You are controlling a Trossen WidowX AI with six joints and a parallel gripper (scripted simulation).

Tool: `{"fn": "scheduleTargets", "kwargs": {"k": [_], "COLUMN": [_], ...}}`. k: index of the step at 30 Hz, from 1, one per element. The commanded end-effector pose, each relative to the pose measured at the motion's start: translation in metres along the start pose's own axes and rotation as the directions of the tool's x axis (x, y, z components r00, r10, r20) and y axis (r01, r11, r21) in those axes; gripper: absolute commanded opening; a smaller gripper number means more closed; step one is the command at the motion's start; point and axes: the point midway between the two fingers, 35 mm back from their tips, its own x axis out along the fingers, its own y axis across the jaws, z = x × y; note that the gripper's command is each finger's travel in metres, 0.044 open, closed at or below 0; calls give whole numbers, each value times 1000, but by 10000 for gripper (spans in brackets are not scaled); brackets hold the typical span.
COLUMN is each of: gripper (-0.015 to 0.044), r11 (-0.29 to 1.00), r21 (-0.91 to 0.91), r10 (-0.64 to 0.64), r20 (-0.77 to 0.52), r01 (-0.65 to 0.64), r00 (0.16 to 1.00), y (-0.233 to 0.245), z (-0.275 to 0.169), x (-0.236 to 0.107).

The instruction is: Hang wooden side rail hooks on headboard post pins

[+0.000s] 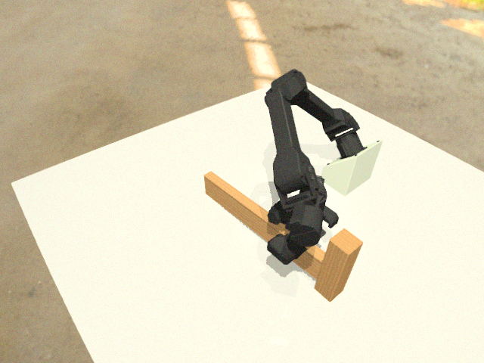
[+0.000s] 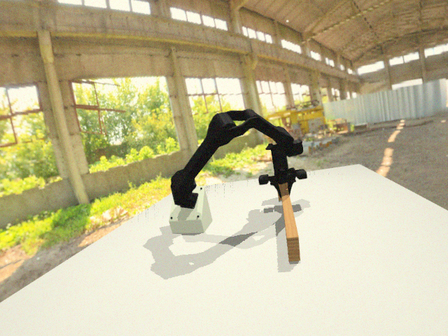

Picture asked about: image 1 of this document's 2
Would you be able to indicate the light brown wooden board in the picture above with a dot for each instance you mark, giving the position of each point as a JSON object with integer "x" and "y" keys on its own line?
{"x": 255, "y": 217}

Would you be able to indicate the wooden post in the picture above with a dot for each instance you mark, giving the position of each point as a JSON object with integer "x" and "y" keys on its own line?
{"x": 342, "y": 251}

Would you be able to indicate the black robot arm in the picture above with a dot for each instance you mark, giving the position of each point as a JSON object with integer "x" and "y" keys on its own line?
{"x": 292, "y": 168}

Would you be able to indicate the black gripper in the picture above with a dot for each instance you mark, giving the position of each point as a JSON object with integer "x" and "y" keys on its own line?
{"x": 284, "y": 249}

